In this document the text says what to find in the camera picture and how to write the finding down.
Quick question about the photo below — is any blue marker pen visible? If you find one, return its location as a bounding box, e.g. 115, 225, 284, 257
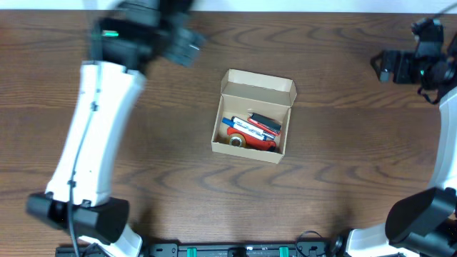
221, 117, 275, 142

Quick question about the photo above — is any black marker pen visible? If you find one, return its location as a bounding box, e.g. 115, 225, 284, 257
231, 116, 276, 141

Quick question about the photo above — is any brown cardboard box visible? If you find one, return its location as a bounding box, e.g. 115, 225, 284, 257
211, 69, 297, 163

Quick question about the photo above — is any yellow tape roll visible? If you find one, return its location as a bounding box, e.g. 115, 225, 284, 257
228, 133, 247, 148

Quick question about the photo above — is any red utility knife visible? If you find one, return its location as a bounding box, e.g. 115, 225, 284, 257
227, 127, 276, 151

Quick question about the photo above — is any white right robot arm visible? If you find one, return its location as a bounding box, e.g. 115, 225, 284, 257
329, 16, 456, 257

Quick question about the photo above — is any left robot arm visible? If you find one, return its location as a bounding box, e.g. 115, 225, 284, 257
26, 0, 204, 256

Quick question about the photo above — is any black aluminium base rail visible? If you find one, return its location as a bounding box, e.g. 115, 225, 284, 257
55, 241, 408, 257

